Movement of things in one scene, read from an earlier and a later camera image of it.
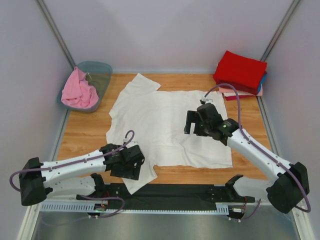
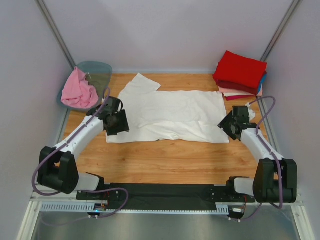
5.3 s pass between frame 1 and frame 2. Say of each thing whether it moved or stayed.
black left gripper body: moved
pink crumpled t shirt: stayed
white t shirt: moved
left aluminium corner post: stayed
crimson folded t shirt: stayed
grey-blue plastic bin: stayed
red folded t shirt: stayed
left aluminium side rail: stayed
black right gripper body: moved
